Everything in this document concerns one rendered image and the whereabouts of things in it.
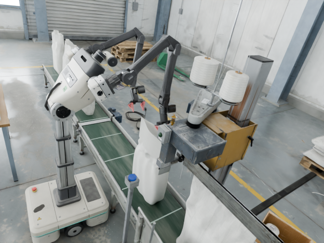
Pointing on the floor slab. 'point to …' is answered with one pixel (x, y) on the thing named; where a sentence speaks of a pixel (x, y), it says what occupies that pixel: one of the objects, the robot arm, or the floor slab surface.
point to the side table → (6, 132)
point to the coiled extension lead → (135, 118)
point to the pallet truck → (161, 62)
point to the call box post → (127, 215)
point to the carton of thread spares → (285, 230)
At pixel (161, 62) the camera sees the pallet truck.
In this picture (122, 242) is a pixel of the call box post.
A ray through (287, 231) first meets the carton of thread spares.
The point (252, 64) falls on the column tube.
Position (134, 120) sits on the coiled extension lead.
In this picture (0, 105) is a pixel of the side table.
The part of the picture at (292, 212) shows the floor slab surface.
